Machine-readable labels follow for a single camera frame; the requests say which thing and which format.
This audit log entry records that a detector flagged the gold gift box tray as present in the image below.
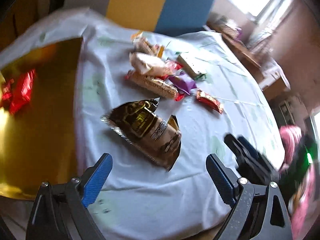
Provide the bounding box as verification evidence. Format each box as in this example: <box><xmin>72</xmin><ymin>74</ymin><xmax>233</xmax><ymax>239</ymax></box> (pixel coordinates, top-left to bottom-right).
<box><xmin>1</xmin><ymin>38</ymin><xmax>82</xmax><ymax>200</ymax></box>

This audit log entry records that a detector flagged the red-ended peanut brittle packet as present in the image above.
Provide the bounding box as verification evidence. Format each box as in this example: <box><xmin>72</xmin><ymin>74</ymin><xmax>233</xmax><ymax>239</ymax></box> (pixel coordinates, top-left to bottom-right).
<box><xmin>125</xmin><ymin>70</ymin><xmax>184</xmax><ymax>102</ymax></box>

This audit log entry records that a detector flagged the small red candy in box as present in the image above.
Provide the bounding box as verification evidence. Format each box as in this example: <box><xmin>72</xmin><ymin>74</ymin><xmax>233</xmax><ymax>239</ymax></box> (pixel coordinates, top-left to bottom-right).
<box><xmin>1</xmin><ymin>79</ymin><xmax>14</xmax><ymax>108</ymax></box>

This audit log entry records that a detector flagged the white green-patterned tablecloth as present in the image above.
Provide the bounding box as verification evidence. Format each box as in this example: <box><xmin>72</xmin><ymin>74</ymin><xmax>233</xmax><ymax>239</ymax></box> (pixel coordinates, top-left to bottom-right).
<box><xmin>1</xmin><ymin>9</ymin><xmax>284</xmax><ymax>239</ymax></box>

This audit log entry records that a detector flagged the red gold candy bar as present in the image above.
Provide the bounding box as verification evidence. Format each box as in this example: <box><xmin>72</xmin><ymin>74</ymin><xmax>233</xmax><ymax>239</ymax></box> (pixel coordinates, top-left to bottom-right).
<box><xmin>196</xmin><ymin>89</ymin><xmax>223</xmax><ymax>114</ymax></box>

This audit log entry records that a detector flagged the grey yellow blue sofa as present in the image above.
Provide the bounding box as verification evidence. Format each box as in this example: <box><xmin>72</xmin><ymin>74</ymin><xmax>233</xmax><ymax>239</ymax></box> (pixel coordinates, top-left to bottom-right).
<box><xmin>63</xmin><ymin>0</ymin><xmax>215</xmax><ymax>37</ymax></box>

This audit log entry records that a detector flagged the orange-edged clear cookie packet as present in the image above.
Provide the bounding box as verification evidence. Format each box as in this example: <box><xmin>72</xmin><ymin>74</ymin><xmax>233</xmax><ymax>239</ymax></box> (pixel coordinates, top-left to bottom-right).
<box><xmin>131</xmin><ymin>30</ymin><xmax>164</xmax><ymax>59</ymax></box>

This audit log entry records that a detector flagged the dark brown gold snack pack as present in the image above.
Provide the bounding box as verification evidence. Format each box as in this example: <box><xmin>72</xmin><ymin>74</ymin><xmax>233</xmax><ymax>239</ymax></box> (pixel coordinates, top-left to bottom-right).
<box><xmin>101</xmin><ymin>98</ymin><xmax>182</xmax><ymax>171</ymax></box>

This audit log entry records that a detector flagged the red white wafer packet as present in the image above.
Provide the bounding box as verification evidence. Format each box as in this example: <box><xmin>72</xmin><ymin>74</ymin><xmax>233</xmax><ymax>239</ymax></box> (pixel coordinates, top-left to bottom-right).
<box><xmin>163</xmin><ymin>60</ymin><xmax>183</xmax><ymax>80</ymax></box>

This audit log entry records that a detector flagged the wooden side table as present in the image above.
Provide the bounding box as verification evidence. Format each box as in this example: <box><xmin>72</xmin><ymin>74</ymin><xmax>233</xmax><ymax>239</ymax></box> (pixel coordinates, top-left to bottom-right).
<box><xmin>207</xmin><ymin>21</ymin><xmax>290</xmax><ymax>101</ymax></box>

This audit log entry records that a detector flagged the red snack packet in box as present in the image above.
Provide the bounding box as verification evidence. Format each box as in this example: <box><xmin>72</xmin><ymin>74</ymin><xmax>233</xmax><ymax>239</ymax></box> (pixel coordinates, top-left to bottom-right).
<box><xmin>9</xmin><ymin>69</ymin><xmax>36</xmax><ymax>115</ymax></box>

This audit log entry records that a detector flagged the clear brown pastry packet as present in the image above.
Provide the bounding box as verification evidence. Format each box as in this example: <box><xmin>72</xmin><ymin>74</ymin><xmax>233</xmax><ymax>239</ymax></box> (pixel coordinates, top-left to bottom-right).
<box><xmin>129</xmin><ymin>52</ymin><xmax>174</xmax><ymax>76</ymax></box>

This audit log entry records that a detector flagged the green cracker packet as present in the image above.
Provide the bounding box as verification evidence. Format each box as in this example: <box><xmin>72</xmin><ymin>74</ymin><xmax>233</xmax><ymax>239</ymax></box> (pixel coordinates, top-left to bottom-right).
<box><xmin>177</xmin><ymin>53</ymin><xmax>207</xmax><ymax>80</ymax></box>

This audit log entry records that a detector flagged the purple snack packet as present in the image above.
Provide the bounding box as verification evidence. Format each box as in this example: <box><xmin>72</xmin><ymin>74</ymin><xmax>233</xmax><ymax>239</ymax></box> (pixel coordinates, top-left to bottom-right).
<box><xmin>169</xmin><ymin>72</ymin><xmax>197</xmax><ymax>95</ymax></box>

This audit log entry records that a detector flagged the pink clothed person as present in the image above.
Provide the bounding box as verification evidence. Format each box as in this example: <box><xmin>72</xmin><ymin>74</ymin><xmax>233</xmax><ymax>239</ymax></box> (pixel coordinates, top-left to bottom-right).
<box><xmin>278</xmin><ymin>125</ymin><xmax>318</xmax><ymax>239</ymax></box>

